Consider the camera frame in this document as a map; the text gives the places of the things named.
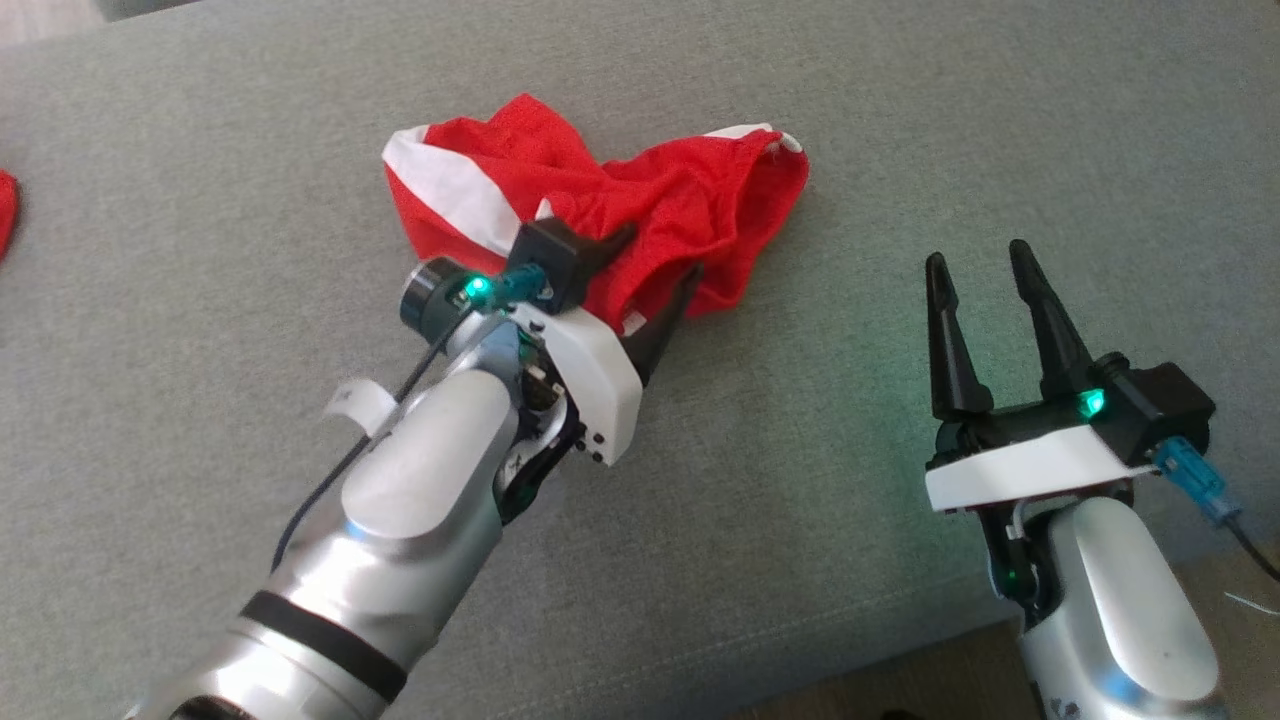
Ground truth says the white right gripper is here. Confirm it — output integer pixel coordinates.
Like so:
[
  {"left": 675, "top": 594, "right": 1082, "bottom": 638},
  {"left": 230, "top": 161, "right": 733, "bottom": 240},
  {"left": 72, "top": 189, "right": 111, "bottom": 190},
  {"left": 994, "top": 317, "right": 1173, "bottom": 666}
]
[{"left": 925, "top": 240, "right": 1163, "bottom": 606}]

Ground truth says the white left cable label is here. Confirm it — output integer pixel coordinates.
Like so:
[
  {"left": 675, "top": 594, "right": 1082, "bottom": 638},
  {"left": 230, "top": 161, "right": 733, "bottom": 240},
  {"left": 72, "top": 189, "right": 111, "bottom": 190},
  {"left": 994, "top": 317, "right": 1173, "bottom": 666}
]
[{"left": 323, "top": 378, "right": 399, "bottom": 438}]

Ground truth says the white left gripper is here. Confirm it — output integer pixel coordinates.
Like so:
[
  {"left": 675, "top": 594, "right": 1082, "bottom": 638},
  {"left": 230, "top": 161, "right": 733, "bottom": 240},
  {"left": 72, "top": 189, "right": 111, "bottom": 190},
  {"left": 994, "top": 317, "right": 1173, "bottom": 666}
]
[{"left": 497, "top": 222, "right": 704, "bottom": 521}]

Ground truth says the right black cable teal plug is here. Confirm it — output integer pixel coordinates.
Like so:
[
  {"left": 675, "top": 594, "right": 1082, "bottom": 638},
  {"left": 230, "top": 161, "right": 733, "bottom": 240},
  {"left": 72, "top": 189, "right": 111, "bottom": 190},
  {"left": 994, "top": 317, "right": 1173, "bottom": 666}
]
[{"left": 1150, "top": 437, "right": 1280, "bottom": 583}]

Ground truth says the grey sofa seat cushion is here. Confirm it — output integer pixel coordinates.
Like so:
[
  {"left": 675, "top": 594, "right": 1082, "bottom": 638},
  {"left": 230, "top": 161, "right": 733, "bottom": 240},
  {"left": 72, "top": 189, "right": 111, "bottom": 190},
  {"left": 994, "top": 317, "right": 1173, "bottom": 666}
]
[{"left": 0, "top": 0, "right": 1280, "bottom": 720}]

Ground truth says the red Bulls 23 jersey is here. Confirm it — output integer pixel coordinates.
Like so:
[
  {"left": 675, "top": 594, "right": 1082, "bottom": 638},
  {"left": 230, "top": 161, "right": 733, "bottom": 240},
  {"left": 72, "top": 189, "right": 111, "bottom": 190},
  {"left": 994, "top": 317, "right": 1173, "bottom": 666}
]
[{"left": 0, "top": 170, "right": 21, "bottom": 263}]

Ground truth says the red shorts white waistband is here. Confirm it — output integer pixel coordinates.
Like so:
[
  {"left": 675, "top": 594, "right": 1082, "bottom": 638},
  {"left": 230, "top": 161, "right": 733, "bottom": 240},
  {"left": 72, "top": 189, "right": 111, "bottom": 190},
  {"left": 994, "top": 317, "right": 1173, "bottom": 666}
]
[{"left": 383, "top": 93, "right": 809, "bottom": 336}]

